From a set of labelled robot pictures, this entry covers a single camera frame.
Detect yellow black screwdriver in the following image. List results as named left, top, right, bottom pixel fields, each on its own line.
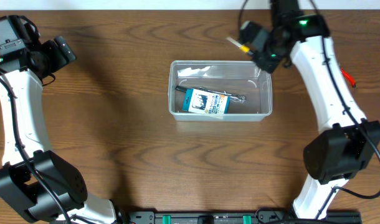
left=226, top=37, right=253, bottom=56

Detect silver offset ring wrench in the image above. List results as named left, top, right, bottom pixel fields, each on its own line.
left=199, top=86, right=246, bottom=103

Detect clear plastic container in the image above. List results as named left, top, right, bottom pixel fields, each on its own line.
left=168, top=60, right=272, bottom=121

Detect white teal screwdriver box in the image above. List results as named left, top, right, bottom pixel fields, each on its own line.
left=182, top=88, right=230, bottom=114

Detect red black handled pliers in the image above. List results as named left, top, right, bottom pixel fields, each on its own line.
left=341, top=68, right=356, bottom=88

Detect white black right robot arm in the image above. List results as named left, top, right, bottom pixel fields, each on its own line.
left=238, top=1, right=380, bottom=223

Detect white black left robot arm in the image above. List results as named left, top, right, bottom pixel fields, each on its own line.
left=0, top=15, right=124, bottom=223

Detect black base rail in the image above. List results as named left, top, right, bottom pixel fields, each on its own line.
left=123, top=208, right=363, bottom=224

